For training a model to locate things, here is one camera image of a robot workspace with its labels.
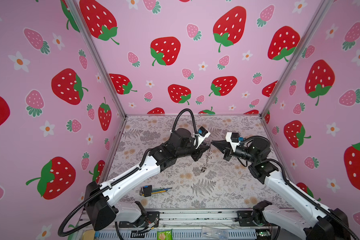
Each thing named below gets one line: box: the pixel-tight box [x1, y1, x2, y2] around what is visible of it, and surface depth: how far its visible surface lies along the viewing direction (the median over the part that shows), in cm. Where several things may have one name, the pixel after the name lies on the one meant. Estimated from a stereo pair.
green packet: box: [157, 229, 174, 240], surface depth 70 cm
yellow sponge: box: [83, 229, 96, 240], surface depth 68 cm
